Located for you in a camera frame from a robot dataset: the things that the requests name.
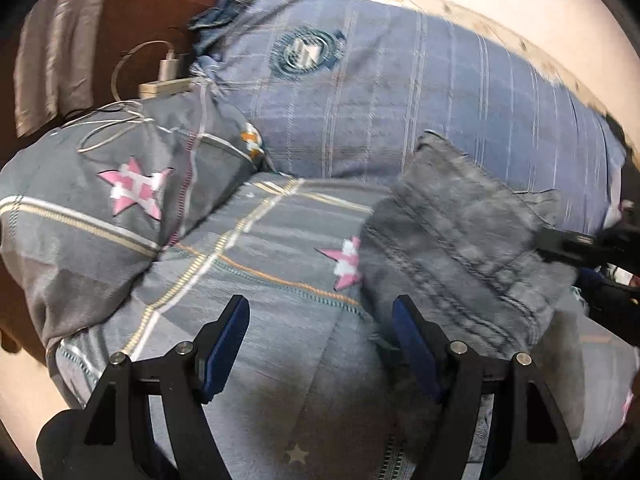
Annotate white charger adapter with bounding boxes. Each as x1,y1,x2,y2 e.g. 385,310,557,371
158,50,189,81

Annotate blue denim cloth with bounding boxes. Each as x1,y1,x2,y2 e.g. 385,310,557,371
188,0,257,57

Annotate grey striped bed sheet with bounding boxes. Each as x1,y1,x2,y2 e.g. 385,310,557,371
47,172,636,480

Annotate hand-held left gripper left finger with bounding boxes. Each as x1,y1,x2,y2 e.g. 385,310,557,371
82,295,251,480

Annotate grey pillow with pink star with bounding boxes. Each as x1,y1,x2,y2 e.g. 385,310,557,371
0,100,266,356

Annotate white charger cable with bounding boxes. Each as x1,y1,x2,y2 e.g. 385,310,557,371
112,39,174,104

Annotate grey hanging cloth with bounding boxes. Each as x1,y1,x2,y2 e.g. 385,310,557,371
14,0,109,139

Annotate blue striped duvet with emblem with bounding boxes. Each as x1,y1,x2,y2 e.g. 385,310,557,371
190,0,626,236

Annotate beige power strip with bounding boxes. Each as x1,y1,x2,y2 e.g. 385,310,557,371
138,78,194,100

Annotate grey denim pants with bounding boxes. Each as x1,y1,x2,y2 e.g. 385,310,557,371
359,131,587,361

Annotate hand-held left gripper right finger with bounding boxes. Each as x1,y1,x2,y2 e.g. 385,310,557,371
391,294,583,480

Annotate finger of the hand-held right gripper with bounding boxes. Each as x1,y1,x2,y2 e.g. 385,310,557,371
536,228,601,262

